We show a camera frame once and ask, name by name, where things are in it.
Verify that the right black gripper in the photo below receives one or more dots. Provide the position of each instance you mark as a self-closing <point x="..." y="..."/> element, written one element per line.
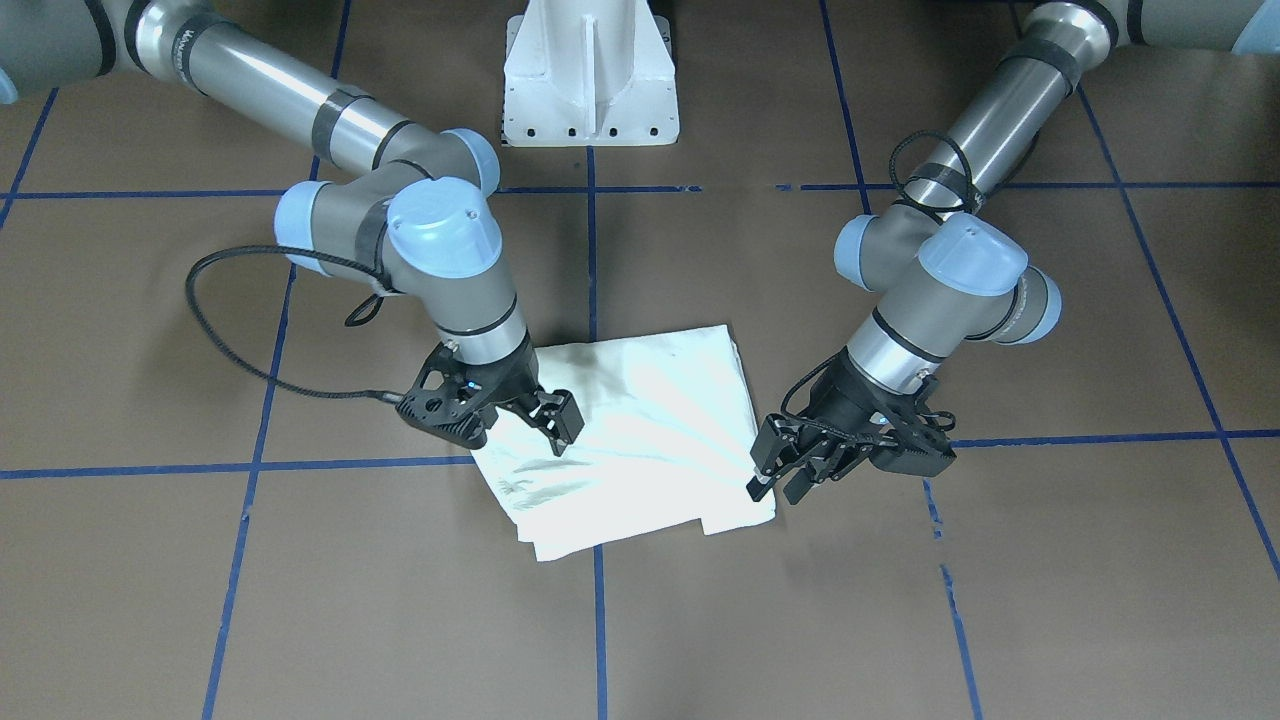
<point x="509" y="381"/>

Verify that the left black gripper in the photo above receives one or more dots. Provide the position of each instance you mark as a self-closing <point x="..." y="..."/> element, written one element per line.
<point x="846" y="402"/>

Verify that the white cotton t-shirt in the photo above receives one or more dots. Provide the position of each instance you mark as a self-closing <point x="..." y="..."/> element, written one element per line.
<point x="669" y="424"/>

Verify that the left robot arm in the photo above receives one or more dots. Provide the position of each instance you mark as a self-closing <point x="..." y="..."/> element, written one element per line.
<point x="944" y="277"/>

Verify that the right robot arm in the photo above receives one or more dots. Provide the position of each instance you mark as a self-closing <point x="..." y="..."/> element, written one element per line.
<point x="414" y="220"/>

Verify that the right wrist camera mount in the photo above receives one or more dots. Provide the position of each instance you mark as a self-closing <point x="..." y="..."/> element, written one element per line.
<point x="446" y="402"/>

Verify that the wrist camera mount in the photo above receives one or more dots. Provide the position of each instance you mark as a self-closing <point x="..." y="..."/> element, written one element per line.
<point x="917" y="442"/>
<point x="446" y="402"/>

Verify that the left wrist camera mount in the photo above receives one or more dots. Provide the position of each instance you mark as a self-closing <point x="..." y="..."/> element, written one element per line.
<point x="917" y="442"/>

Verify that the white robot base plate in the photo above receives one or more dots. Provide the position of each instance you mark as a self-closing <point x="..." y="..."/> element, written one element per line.
<point x="590" y="73"/>

